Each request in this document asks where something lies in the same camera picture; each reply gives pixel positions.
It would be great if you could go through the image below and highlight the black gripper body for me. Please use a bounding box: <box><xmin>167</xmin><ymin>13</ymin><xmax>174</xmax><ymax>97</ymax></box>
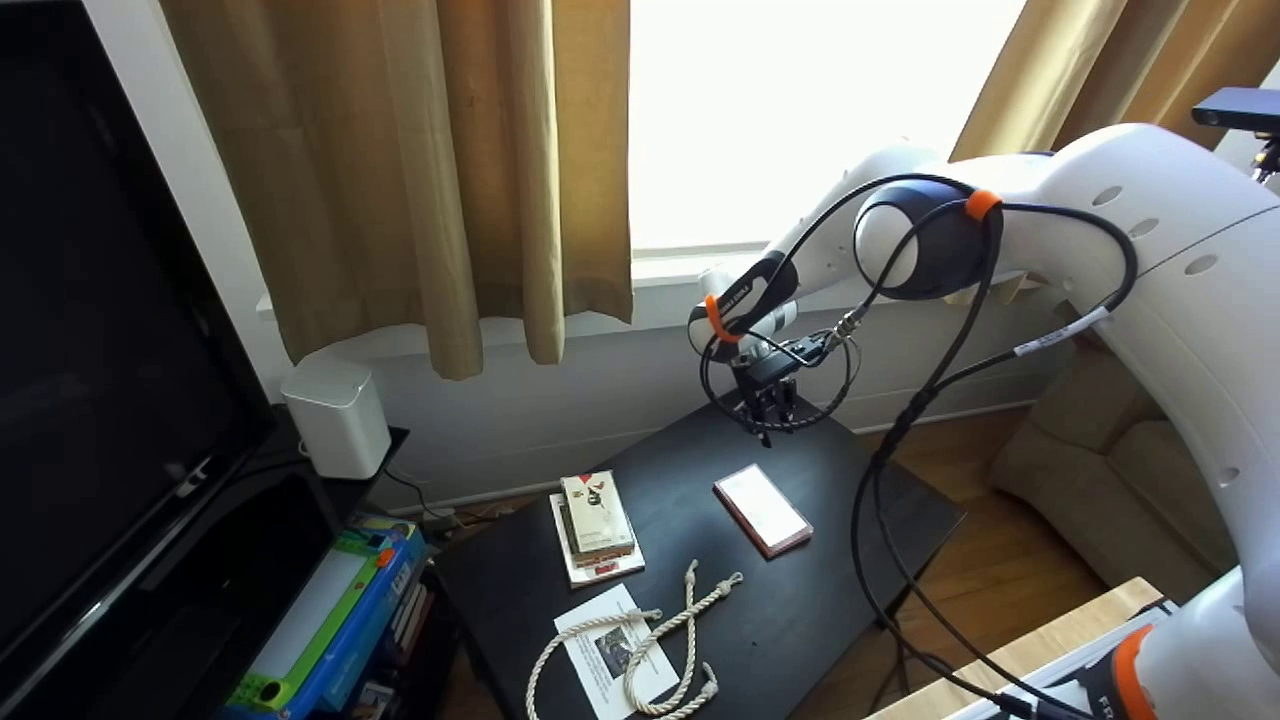
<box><xmin>729</xmin><ymin>332</ymin><xmax>811</xmax><ymax>424</ymax></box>

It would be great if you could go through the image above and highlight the red bordered book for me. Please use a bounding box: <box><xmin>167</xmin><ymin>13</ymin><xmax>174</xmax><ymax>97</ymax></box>
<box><xmin>710</xmin><ymin>461</ymin><xmax>815</xmax><ymax>558</ymax></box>

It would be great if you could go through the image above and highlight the white card with QR code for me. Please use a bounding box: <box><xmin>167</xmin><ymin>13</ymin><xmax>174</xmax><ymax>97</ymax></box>
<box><xmin>554</xmin><ymin>580</ymin><xmax>684</xmax><ymax>720</ymax></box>

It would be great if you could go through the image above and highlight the beige couch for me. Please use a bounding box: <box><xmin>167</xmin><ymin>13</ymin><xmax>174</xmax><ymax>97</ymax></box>
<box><xmin>983</xmin><ymin>336</ymin><xmax>1244</xmax><ymax>606</ymax></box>

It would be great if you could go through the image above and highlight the white box speaker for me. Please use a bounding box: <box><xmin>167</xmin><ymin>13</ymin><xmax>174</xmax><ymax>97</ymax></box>
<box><xmin>275</xmin><ymin>353</ymin><xmax>395</xmax><ymax>485</ymax></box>

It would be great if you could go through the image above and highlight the beige curtain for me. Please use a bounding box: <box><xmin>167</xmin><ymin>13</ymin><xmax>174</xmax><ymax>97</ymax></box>
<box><xmin>157</xmin><ymin>0</ymin><xmax>635</xmax><ymax>384</ymax></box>
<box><xmin>950</xmin><ymin>0</ymin><xmax>1280</xmax><ymax>170</ymax></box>

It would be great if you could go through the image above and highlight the black television stand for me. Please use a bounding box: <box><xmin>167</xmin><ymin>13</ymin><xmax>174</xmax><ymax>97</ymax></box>
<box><xmin>0</xmin><ymin>418</ymin><xmax>460</xmax><ymax>720</ymax></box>

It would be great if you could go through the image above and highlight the black television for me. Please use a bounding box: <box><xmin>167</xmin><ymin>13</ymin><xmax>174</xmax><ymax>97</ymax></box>
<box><xmin>0</xmin><ymin>0</ymin><xmax>292</xmax><ymax>687</ymax></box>

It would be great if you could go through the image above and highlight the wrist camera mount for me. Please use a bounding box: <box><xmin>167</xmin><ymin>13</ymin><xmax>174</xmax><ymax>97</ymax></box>
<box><xmin>782</xmin><ymin>327</ymin><xmax>848</xmax><ymax>373</ymax></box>

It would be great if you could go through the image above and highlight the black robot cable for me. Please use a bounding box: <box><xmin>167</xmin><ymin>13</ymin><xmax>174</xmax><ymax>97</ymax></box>
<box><xmin>689</xmin><ymin>168</ymin><xmax>1144</xmax><ymax>720</ymax></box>

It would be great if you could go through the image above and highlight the white rope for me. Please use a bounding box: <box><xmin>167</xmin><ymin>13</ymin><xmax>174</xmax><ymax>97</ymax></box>
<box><xmin>519</xmin><ymin>557</ymin><xmax>753</xmax><ymax>720</ymax></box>

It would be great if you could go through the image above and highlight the wooden board on aluminium frame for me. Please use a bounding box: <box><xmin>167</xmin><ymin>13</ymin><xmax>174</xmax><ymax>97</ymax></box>
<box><xmin>864</xmin><ymin>570</ymin><xmax>1174</xmax><ymax>720</ymax></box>

